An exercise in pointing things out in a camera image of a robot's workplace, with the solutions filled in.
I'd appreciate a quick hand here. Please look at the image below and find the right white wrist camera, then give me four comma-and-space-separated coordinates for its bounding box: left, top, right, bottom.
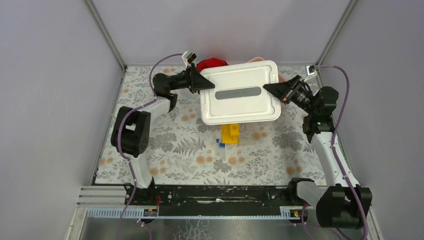
303, 64, 317, 83

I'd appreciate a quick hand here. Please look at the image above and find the white plastic box lid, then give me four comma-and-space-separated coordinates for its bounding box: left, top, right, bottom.
199, 63, 281, 125

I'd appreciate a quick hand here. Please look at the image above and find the clear plastic container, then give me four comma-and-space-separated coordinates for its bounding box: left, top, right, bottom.
238, 122, 256, 146

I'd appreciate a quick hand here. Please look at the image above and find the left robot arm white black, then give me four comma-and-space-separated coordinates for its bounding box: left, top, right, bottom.
110, 63, 215, 206

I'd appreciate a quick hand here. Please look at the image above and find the floral table mat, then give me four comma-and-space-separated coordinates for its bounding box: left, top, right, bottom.
96, 65, 332, 186

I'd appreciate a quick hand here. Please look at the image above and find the pink plastic storage box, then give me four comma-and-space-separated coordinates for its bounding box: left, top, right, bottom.
245, 56, 288, 84

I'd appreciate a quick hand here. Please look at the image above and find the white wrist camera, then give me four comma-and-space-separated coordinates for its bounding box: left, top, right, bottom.
181, 50, 197, 67
303, 64, 317, 83

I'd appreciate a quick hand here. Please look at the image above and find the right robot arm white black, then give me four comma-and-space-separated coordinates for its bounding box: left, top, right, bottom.
263, 75, 373, 230

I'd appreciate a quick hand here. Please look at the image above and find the yellow test tube rack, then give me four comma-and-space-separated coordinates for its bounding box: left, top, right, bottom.
220, 123, 240, 145

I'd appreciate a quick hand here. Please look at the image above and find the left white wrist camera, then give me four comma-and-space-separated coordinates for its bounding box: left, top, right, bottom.
181, 50, 197, 67

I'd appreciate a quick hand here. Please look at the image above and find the white slotted cable duct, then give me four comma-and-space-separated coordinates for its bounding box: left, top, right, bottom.
86, 206, 302, 221

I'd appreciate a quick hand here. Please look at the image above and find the red cloth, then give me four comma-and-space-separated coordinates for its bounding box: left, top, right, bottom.
196, 57, 229, 72

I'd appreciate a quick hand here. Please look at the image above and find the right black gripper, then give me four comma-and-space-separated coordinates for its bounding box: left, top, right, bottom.
263, 75, 317, 117

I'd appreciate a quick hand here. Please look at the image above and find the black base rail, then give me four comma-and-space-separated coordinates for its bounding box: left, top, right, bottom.
124, 184, 321, 218

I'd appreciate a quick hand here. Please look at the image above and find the clear tube blue cap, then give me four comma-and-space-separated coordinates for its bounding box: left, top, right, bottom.
215, 138, 226, 162
218, 142, 226, 161

